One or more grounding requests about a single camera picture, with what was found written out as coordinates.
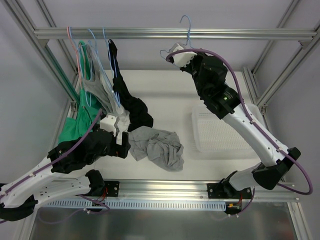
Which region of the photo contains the white tank top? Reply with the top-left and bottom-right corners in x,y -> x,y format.
95,52 -> 130,133

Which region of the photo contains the black tank top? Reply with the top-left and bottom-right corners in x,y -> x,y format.
109,39 -> 154,132

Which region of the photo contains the light grey tank top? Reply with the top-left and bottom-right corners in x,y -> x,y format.
129,126 -> 184,172

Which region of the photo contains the blue hanger of white top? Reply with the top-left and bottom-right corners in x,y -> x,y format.
87,27 -> 125,111

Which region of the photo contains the blue hanger of black top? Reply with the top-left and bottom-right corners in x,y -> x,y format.
102,27 -> 121,107

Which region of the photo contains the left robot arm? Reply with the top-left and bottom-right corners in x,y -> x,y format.
0,129 -> 131,222

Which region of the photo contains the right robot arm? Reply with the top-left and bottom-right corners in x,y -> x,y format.
177,49 -> 301,199

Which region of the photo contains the green tank top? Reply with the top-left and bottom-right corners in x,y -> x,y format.
57,39 -> 104,146

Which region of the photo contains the grey tank top on hanger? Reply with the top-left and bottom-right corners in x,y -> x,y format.
84,45 -> 124,116

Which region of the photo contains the white plastic basket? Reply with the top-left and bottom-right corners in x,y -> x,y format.
191,104 -> 256,159

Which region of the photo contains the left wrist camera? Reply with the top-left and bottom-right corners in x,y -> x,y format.
99,113 -> 119,137

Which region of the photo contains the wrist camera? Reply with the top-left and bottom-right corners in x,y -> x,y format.
99,113 -> 119,137
169,43 -> 197,68

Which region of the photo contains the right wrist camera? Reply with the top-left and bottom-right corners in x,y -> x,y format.
169,43 -> 197,68

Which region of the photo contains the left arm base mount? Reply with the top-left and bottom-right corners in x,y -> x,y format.
85,180 -> 120,201

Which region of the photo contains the aluminium frame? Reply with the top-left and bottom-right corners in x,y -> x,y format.
0,0 -> 320,240

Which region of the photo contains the white cable duct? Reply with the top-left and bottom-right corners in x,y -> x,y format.
46,198 -> 227,212

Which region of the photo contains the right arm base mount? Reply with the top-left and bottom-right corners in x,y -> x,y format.
206,178 -> 253,200

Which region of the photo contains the pink wire hanger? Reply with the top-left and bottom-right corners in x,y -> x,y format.
66,26 -> 83,89

